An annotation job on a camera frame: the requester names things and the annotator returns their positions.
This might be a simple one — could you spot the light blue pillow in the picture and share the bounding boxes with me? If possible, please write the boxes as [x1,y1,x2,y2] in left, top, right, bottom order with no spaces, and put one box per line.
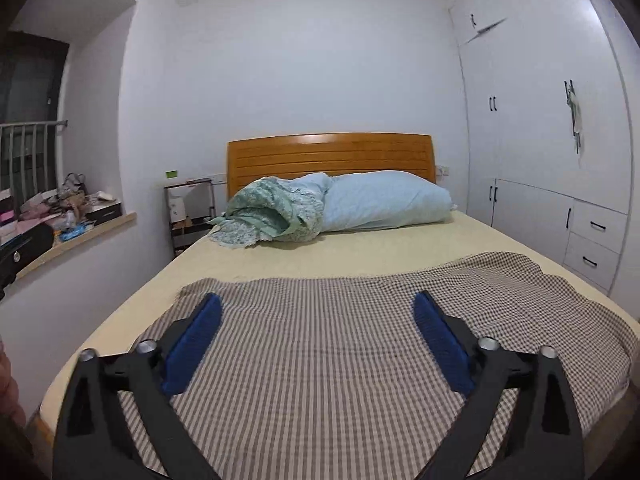
[292,170,456,232]

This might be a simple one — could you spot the window sill clutter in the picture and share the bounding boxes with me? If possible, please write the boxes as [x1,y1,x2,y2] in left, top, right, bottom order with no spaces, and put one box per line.
[1,172,122,246]

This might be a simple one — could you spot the yellow mattress sheet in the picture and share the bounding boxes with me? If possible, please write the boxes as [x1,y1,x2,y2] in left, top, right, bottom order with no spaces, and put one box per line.
[39,209,640,436]

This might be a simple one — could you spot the metal window railing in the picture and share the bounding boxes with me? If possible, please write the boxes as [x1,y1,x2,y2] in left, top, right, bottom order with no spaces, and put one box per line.
[1,120,68,205]

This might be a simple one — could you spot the black bedside shelf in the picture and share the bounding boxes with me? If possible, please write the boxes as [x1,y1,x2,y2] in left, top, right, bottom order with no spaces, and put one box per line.
[164,178,216,257]

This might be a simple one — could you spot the green floral quilt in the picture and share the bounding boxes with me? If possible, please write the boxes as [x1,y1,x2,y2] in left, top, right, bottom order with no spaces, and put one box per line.
[208,172,331,248]

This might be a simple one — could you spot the brown checked blanket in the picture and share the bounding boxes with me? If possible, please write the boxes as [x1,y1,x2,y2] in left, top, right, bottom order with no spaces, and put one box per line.
[145,252,639,479]

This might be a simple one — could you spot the white built-in wardrobe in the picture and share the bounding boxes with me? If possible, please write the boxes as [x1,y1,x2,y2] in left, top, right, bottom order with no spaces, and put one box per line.
[450,0,632,292]

